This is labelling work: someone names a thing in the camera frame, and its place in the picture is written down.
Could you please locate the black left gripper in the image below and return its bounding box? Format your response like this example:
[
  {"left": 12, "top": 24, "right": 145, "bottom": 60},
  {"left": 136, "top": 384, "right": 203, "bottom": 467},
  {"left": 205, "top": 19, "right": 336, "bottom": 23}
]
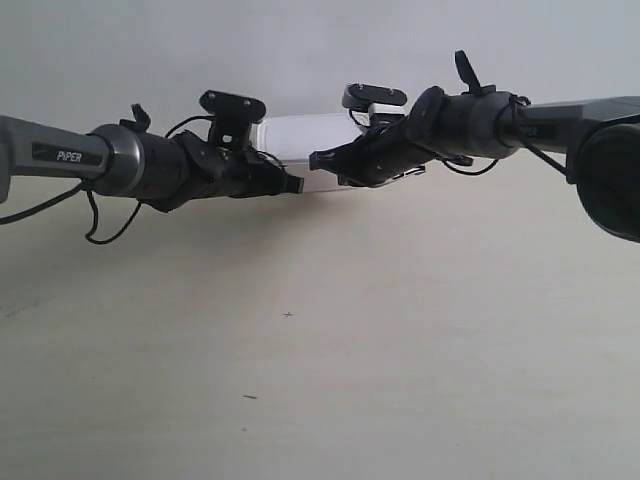
[{"left": 171, "top": 131, "right": 305, "bottom": 200}]

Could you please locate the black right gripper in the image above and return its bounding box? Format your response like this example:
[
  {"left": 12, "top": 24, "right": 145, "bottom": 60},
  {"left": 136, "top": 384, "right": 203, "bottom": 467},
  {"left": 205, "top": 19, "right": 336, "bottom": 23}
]
[{"left": 308, "top": 126, "right": 425, "bottom": 188}]

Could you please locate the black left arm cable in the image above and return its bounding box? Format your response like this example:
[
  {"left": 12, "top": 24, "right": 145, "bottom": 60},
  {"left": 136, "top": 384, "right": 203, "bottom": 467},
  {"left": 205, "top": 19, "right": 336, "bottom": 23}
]
[{"left": 0, "top": 184, "right": 146, "bottom": 245}]

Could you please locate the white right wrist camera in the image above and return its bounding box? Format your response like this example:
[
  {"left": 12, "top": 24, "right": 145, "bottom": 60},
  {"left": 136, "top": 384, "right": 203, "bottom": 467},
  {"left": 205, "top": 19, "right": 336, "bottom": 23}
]
[{"left": 341, "top": 83, "right": 408, "bottom": 129}]

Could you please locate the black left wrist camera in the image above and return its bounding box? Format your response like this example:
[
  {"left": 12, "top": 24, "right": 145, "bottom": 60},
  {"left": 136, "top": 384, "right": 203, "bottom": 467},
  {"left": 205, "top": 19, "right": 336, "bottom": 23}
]
[{"left": 199, "top": 90, "right": 267, "bottom": 151}]

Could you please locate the white lidded plastic container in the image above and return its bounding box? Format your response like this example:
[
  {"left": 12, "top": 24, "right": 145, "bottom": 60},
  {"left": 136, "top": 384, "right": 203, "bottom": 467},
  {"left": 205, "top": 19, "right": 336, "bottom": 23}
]
[{"left": 250, "top": 113, "right": 362, "bottom": 194}]

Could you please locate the grey right Piper arm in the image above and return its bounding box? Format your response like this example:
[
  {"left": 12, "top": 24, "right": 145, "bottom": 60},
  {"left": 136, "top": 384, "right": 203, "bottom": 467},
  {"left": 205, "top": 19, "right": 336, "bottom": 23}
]
[{"left": 309, "top": 50, "right": 639, "bottom": 242}]

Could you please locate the grey left Piper arm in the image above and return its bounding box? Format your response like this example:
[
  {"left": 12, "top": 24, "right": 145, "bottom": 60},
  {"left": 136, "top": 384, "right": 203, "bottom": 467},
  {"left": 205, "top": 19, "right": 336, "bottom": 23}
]
[{"left": 1, "top": 104, "right": 304, "bottom": 213}]

